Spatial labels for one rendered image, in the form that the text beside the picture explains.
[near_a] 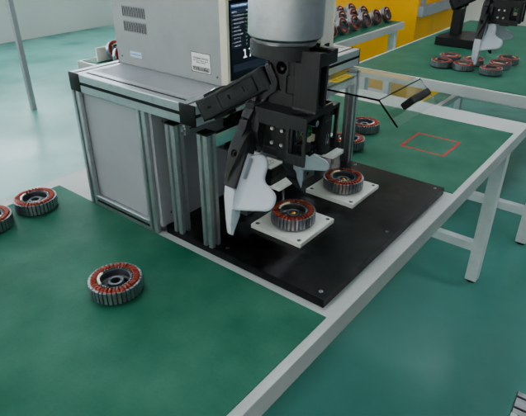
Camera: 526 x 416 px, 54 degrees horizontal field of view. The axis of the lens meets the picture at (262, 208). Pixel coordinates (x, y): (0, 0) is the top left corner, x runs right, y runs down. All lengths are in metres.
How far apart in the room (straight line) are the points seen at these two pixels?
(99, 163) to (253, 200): 0.94
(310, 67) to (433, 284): 2.04
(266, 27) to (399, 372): 1.67
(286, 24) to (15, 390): 0.76
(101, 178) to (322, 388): 1.05
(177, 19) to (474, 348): 1.62
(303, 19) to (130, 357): 0.70
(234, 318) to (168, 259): 0.26
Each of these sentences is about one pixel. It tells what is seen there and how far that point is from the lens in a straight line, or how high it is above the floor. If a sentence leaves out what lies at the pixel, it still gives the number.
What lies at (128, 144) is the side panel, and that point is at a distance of 1.31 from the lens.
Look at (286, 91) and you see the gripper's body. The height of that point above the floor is 1.29.
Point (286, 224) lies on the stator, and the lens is 1.24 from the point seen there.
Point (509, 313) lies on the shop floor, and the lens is 2.44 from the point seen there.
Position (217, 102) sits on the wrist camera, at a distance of 0.59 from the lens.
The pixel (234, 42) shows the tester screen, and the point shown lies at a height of 1.21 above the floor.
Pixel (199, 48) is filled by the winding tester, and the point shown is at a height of 1.19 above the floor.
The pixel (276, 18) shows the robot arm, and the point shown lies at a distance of 0.50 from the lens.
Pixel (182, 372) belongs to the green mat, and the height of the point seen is 0.75.
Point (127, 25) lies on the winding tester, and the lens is 1.40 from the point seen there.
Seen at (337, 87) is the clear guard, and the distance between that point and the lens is 1.38.
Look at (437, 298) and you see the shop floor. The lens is 2.41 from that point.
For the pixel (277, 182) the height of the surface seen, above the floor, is 0.88.
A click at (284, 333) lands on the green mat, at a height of 0.75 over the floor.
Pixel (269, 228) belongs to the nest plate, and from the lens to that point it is 1.27.
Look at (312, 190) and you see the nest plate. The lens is 1.45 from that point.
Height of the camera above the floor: 1.45
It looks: 29 degrees down
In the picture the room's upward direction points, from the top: straight up
